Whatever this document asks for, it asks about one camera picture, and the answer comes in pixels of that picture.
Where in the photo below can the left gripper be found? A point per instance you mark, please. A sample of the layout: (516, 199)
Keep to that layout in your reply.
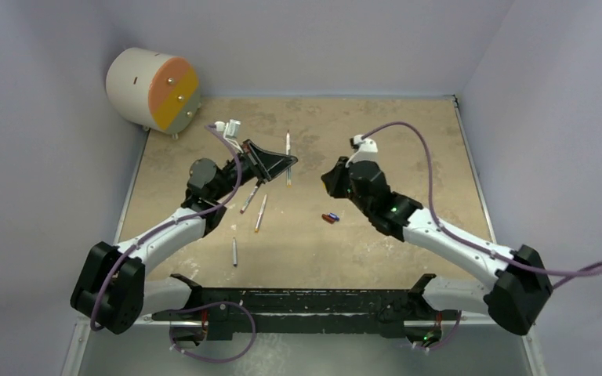
(264, 164)

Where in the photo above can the round cabinet with coloured drawers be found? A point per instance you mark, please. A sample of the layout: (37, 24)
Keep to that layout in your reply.
(154, 90)

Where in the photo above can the white pen orange tip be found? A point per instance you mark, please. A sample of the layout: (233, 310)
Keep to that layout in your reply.
(288, 152)

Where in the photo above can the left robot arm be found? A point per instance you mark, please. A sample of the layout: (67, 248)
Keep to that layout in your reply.
(110, 290)

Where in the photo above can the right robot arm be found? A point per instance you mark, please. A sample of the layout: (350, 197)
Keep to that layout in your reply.
(451, 233)

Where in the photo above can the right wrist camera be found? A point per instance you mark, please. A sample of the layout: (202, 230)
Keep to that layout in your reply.
(364, 149)

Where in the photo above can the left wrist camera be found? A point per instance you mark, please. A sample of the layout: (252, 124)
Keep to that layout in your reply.
(229, 131)

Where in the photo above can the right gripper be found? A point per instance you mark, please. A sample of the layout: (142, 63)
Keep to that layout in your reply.
(346, 178)

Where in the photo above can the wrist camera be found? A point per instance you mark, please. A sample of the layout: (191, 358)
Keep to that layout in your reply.
(364, 149)
(229, 131)

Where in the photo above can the black base frame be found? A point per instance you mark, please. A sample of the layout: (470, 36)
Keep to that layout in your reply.
(389, 313)

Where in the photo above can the white pen black end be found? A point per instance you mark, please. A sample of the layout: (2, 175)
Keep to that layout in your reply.
(234, 248)

